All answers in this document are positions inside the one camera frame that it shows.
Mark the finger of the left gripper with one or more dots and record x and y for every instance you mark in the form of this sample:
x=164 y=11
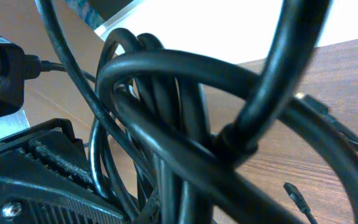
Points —
x=45 y=178

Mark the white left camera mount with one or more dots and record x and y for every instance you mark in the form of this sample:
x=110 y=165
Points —
x=13 y=123

